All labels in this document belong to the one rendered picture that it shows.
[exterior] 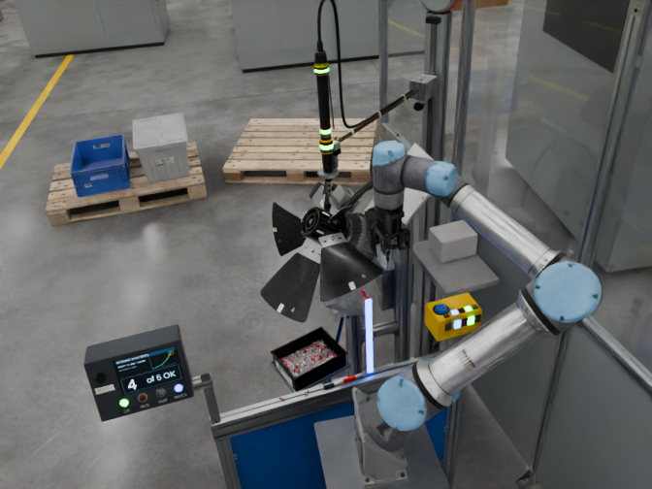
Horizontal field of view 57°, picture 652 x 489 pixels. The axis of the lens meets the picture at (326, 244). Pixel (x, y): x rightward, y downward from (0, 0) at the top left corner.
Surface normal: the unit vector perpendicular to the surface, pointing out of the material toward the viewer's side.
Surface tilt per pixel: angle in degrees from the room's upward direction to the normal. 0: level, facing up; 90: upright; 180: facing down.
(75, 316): 0
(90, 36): 90
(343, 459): 0
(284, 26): 90
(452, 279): 0
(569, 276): 49
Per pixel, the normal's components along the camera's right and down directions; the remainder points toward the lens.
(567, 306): -0.36, -0.13
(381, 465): 0.12, 0.56
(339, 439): -0.06, -0.82
